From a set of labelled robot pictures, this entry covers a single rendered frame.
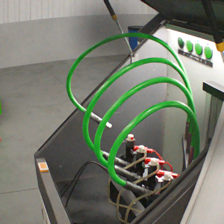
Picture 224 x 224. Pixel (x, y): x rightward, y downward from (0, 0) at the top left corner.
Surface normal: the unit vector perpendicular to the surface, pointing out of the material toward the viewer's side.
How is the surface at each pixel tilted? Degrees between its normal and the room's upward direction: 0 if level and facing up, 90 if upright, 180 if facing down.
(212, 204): 76
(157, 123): 90
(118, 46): 90
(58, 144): 90
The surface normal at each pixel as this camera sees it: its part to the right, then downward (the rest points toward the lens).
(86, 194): 0.00, -0.94
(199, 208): -0.92, -0.11
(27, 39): 0.38, 0.32
